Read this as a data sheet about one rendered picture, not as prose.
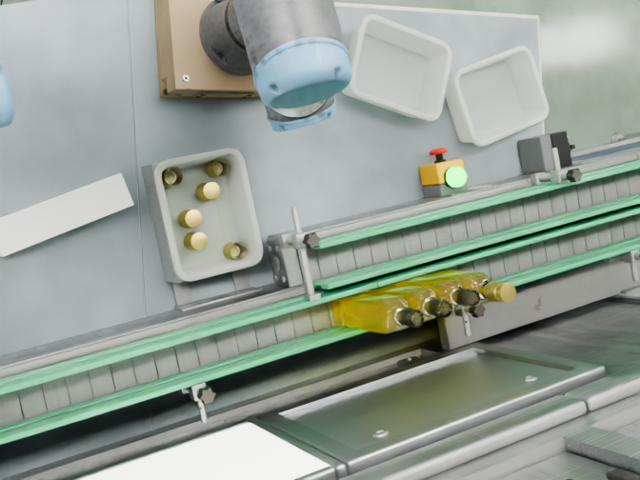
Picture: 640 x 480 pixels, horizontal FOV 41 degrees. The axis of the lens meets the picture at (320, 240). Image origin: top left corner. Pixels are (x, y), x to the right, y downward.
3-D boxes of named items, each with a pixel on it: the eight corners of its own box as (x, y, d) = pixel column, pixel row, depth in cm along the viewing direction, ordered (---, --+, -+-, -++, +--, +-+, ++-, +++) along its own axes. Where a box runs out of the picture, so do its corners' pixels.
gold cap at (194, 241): (181, 233, 163) (188, 233, 159) (199, 230, 165) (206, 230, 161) (185, 251, 163) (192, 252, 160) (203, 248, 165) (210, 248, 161)
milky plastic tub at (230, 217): (166, 282, 163) (178, 285, 156) (140, 166, 161) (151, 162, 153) (250, 261, 171) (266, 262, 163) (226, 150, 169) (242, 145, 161)
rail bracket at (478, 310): (437, 333, 175) (476, 341, 163) (430, 301, 175) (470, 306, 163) (453, 329, 177) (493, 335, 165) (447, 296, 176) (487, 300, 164)
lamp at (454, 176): (446, 190, 182) (453, 189, 180) (442, 169, 182) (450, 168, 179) (463, 185, 184) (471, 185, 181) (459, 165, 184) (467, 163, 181)
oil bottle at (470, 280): (410, 301, 172) (473, 310, 153) (405, 273, 172) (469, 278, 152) (433, 294, 174) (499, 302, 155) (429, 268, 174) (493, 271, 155)
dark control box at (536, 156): (521, 174, 200) (546, 171, 192) (515, 140, 199) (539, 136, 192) (549, 168, 204) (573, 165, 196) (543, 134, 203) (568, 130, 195)
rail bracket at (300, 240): (290, 299, 160) (318, 303, 149) (270, 210, 159) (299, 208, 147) (304, 294, 161) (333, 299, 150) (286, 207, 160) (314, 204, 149)
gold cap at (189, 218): (175, 211, 163) (182, 211, 159) (193, 208, 164) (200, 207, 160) (180, 230, 163) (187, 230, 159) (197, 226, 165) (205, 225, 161)
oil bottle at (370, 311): (333, 325, 165) (390, 336, 145) (328, 296, 164) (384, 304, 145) (359, 317, 167) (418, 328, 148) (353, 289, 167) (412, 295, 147)
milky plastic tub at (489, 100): (429, 79, 191) (450, 71, 183) (505, 50, 200) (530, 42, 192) (452, 153, 194) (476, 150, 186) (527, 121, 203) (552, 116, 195)
